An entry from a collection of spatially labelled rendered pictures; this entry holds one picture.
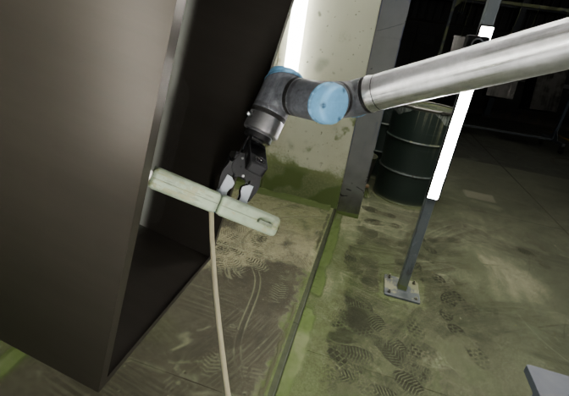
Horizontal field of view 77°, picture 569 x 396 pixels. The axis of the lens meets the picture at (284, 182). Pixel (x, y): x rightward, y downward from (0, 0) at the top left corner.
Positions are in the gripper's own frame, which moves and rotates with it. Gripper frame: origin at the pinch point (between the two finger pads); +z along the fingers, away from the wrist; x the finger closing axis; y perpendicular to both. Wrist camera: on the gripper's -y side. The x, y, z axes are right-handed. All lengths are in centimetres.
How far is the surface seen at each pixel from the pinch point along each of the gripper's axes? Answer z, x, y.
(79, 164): 1.6, 30.6, -12.6
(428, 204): -39, -114, 63
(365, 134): -78, -111, 146
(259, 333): 50, -55, 62
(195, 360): 64, -29, 54
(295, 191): -20, -97, 187
